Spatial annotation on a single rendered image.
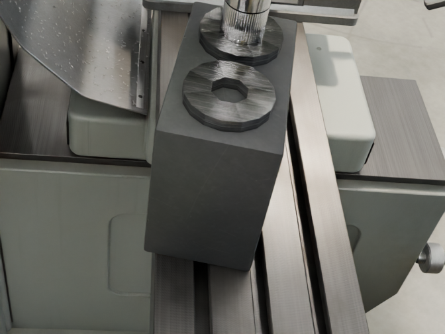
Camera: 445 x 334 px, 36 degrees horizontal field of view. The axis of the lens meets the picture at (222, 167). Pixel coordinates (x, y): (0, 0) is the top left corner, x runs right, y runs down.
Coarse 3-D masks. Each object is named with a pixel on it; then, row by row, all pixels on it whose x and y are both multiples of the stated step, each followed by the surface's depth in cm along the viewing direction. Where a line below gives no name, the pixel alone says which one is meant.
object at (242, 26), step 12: (228, 0) 69; (240, 0) 68; (252, 0) 68; (264, 0) 68; (228, 12) 70; (240, 12) 69; (252, 12) 69; (264, 12) 69; (228, 24) 70; (240, 24) 70; (252, 24) 70; (264, 24) 71; (228, 36) 71; (240, 36) 71; (252, 36) 71
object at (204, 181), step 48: (192, 48) 72; (240, 48) 71; (288, 48) 74; (192, 96) 65; (240, 96) 68; (288, 96) 69; (192, 144) 63; (240, 144) 63; (192, 192) 68; (240, 192) 67; (144, 240) 75; (192, 240) 73; (240, 240) 72
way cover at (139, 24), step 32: (0, 0) 90; (32, 0) 100; (64, 0) 108; (96, 0) 116; (128, 0) 120; (32, 32) 96; (64, 32) 103; (96, 32) 110; (128, 32) 114; (64, 64) 99; (96, 64) 105; (128, 64) 109; (96, 96) 101; (128, 96) 103
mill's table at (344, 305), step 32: (160, 32) 104; (160, 64) 99; (160, 96) 94; (288, 128) 97; (320, 128) 94; (288, 160) 89; (320, 160) 90; (288, 192) 85; (320, 192) 86; (288, 224) 82; (320, 224) 82; (160, 256) 76; (256, 256) 81; (288, 256) 78; (320, 256) 79; (352, 256) 80; (160, 288) 73; (192, 288) 74; (224, 288) 74; (256, 288) 78; (288, 288) 76; (320, 288) 77; (352, 288) 77; (160, 320) 71; (192, 320) 71; (224, 320) 72; (256, 320) 75; (288, 320) 73; (320, 320) 76; (352, 320) 74
